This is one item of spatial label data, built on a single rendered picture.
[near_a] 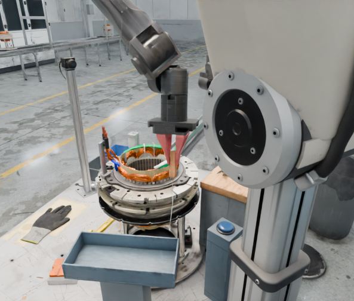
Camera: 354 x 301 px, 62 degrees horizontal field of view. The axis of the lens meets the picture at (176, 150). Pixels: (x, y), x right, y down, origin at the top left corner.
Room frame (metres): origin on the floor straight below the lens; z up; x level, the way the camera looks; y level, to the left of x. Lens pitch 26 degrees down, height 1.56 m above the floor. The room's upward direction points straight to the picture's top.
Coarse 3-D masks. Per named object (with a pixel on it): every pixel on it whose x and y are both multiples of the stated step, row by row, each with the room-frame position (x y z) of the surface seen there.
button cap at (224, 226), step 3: (222, 222) 0.64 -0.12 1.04; (225, 222) 0.63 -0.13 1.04; (228, 222) 0.64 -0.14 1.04; (219, 225) 0.62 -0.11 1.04; (222, 225) 0.62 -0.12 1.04; (225, 225) 0.62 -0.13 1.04; (228, 225) 0.62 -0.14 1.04; (231, 225) 0.62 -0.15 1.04; (219, 228) 0.62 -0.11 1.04; (222, 228) 0.61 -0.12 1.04; (225, 228) 0.61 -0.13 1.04; (228, 228) 0.61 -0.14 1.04; (231, 228) 0.61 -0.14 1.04; (222, 231) 0.61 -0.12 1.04; (225, 231) 0.60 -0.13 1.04; (228, 231) 0.60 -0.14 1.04; (231, 231) 0.61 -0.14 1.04
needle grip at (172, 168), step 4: (172, 152) 0.58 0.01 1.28; (172, 156) 0.58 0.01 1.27; (172, 160) 0.58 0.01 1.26; (172, 164) 0.57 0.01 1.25; (172, 168) 0.57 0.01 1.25; (176, 168) 0.58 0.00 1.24; (172, 172) 0.57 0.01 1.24; (176, 172) 0.57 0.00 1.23; (172, 176) 0.57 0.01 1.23; (176, 176) 0.57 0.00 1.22
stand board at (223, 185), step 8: (216, 168) 0.90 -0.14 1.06; (208, 176) 0.84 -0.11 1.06; (216, 176) 0.84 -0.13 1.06; (224, 176) 0.84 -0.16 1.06; (200, 184) 0.81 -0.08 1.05; (208, 184) 0.80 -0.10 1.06; (216, 184) 0.80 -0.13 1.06; (224, 184) 0.80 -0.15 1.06; (232, 184) 0.80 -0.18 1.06; (216, 192) 0.78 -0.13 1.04; (224, 192) 0.76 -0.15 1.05; (232, 192) 0.75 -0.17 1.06; (240, 192) 0.75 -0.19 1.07; (240, 200) 0.74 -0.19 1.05
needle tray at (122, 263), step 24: (96, 240) 0.57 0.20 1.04; (120, 240) 0.56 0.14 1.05; (144, 240) 0.56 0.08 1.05; (168, 240) 0.55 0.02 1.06; (72, 264) 0.47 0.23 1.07; (96, 264) 0.51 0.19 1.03; (120, 264) 0.51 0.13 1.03; (144, 264) 0.51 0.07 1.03; (168, 264) 0.51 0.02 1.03; (120, 288) 0.47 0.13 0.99; (144, 288) 0.48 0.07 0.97
